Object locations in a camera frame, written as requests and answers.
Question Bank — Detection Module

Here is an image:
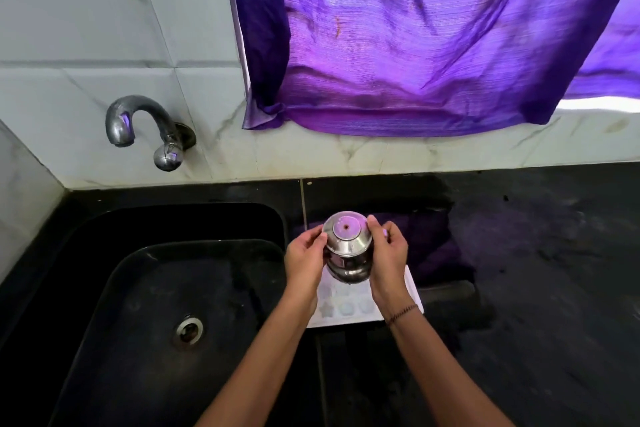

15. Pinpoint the person's right hand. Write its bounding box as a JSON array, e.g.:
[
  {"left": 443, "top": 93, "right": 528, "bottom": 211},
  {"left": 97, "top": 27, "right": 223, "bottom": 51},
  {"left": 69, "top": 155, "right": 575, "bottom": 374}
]
[{"left": 366, "top": 215, "right": 409, "bottom": 307}]

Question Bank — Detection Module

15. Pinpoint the person's left hand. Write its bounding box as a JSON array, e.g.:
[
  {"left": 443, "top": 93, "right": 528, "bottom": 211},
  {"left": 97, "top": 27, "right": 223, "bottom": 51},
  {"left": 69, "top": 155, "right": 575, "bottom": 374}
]
[{"left": 284, "top": 225, "right": 329, "bottom": 298}]

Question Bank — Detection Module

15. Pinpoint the steel pot with lid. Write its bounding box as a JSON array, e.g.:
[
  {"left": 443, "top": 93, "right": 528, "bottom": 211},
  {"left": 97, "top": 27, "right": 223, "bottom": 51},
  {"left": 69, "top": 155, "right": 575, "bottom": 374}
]
[{"left": 321, "top": 211, "right": 375, "bottom": 285}]

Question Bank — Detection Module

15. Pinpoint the person's left forearm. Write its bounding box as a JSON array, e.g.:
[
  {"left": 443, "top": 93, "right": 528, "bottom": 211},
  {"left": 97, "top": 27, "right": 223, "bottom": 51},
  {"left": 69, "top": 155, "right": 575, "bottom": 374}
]
[{"left": 195, "top": 288, "right": 317, "bottom": 427}]

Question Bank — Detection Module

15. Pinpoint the person's right forearm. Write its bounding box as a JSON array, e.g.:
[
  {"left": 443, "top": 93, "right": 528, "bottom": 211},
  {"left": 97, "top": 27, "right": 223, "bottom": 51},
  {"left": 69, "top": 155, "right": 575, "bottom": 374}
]
[{"left": 384, "top": 303, "right": 516, "bottom": 427}]

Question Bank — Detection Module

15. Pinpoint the white ice cube tray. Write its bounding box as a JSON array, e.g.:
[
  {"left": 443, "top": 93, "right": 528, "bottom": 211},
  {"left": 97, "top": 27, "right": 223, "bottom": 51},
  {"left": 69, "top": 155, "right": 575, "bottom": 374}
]
[{"left": 306, "top": 265, "right": 425, "bottom": 329}]

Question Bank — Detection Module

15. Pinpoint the steel sink drain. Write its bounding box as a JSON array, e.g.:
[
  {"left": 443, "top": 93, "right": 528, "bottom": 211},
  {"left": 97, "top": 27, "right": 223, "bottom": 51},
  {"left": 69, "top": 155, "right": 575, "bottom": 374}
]
[{"left": 173, "top": 315, "right": 205, "bottom": 348}]

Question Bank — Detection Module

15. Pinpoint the black sink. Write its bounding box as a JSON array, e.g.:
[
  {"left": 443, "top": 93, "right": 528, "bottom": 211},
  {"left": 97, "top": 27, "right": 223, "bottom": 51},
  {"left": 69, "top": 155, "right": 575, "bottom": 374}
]
[{"left": 0, "top": 201, "right": 321, "bottom": 427}]

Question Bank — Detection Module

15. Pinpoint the purple curtain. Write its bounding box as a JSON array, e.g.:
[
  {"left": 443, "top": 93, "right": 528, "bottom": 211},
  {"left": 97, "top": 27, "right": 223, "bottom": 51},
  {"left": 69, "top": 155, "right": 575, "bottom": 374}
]
[{"left": 222, "top": 0, "right": 640, "bottom": 137}]

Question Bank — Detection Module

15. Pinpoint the black thread bracelet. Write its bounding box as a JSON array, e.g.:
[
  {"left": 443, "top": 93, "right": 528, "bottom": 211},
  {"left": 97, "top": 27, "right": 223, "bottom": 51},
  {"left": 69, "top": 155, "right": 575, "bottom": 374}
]
[{"left": 385, "top": 304, "right": 420, "bottom": 327}]

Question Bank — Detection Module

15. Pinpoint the steel wall tap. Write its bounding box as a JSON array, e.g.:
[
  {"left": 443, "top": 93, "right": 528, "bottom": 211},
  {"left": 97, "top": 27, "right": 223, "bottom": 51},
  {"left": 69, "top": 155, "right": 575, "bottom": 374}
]
[{"left": 105, "top": 95, "right": 197, "bottom": 172}]

